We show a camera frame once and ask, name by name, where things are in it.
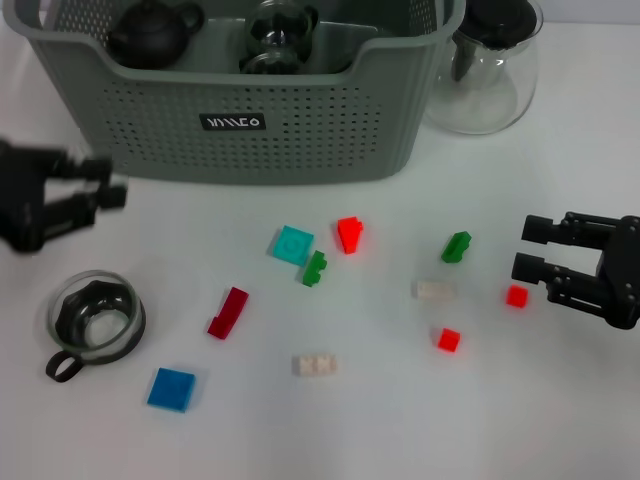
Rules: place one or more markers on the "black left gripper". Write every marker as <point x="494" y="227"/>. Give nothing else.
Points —
<point x="22" y="200"/>

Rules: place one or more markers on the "red wedge toy block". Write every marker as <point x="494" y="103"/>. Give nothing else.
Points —
<point x="349" y="235"/>

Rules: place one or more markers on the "green toy brick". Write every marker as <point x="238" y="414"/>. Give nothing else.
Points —
<point x="456" y="248"/>
<point x="313" y="270"/>

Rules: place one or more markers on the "teal square toy block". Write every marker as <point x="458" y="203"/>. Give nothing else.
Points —
<point x="292" y="245"/>

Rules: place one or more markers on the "white toy brick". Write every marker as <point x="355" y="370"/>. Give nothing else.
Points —
<point x="435" y="291"/>
<point x="315" y="365"/>

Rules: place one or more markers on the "blue square toy plate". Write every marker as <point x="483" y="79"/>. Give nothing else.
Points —
<point x="171" y="390"/>

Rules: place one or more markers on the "grey perforated storage basket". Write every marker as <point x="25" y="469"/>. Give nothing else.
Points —
<point x="300" y="150"/>

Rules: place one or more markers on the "glass teapot black lid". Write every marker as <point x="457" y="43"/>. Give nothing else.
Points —
<point x="495" y="20"/>

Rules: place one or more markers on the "black ceramic teapot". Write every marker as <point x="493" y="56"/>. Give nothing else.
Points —
<point x="150" y="35"/>

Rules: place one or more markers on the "small red toy cube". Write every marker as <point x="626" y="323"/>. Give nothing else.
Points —
<point x="449" y="340"/>
<point x="517" y="296"/>

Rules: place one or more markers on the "dark red long block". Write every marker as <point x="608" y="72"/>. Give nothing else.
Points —
<point x="230" y="310"/>

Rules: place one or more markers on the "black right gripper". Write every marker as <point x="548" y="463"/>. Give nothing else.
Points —
<point x="625" y="275"/>

